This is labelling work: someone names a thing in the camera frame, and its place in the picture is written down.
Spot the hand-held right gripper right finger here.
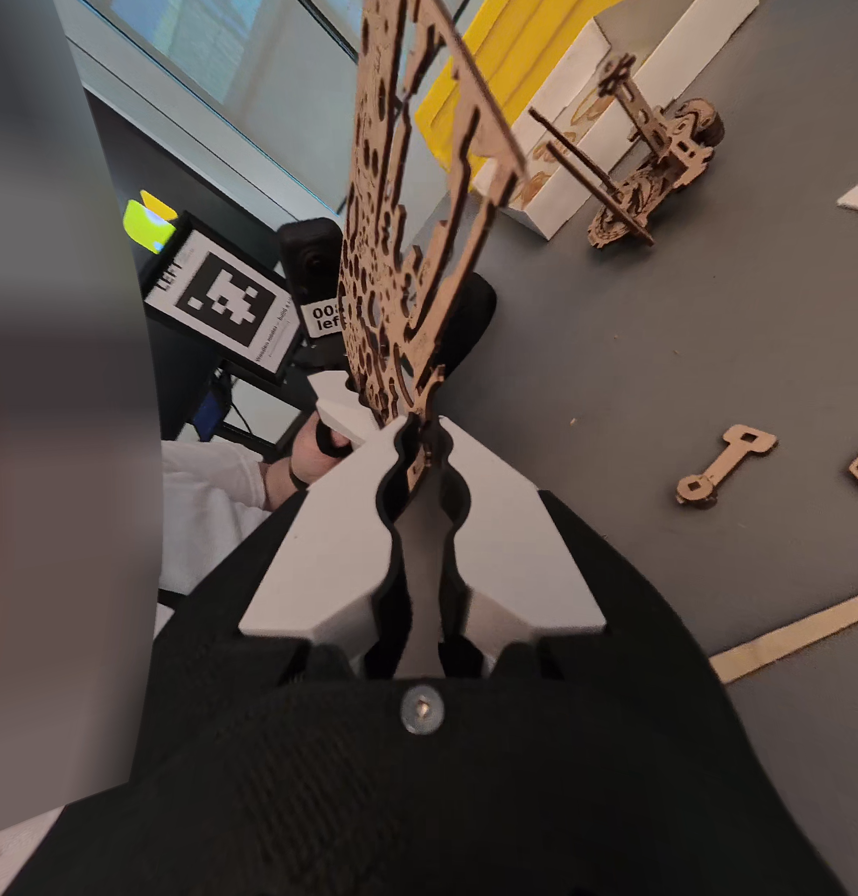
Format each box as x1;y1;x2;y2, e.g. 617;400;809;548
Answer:
436;414;607;679

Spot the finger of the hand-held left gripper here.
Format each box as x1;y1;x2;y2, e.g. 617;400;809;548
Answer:
315;370;389;450

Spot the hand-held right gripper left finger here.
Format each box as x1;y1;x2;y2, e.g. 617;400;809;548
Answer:
238;416;416;680

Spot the laser-cut wooden parts sheet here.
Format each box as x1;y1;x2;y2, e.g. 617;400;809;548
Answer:
338;0;528;505

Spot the person's left forearm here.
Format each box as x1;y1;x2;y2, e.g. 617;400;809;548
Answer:
261;458;311;512

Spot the wooden gear model assembly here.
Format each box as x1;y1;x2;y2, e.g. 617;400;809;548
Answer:
528;52;725;249

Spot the framed marker sign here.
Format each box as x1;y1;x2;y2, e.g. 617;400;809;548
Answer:
140;210;311;456

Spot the yellow green sticker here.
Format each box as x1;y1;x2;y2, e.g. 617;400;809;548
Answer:
123;189;179;254

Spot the wooden key-shaped part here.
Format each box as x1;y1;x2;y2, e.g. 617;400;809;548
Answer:
675;424;780;508

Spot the pile of wooden rings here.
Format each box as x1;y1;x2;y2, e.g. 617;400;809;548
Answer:
516;94;612;207

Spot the grey framed window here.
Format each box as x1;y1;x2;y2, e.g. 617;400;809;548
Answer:
54;0;472;214

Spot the white cardboard tray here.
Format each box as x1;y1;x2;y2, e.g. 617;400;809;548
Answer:
471;0;760;241

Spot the pale wooden strip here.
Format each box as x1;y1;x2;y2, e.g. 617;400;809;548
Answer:
709;588;858;686

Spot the yellow plastic bin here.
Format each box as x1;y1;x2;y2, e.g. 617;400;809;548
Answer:
415;0;626;176

